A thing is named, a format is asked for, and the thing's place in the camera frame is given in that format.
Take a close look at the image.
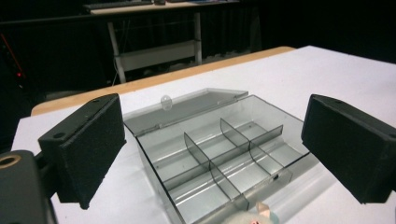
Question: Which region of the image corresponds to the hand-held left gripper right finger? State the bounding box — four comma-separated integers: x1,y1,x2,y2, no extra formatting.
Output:
301,93,396,204

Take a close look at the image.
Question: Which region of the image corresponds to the white plush toy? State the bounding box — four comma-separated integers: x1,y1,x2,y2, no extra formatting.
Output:
222,201,280,224

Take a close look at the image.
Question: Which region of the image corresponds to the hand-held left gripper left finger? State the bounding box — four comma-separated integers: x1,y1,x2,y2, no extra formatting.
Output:
37,92,127,210

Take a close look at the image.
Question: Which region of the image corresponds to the dark keyboard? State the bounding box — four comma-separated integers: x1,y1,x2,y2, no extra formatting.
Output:
82,0,154,10

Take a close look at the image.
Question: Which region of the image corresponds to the clear plastic compartment box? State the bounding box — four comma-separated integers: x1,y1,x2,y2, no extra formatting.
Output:
122,88,319,224

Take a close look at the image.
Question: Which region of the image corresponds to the white metal-frame desk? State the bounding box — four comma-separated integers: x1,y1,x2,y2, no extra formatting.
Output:
83,0,241,84

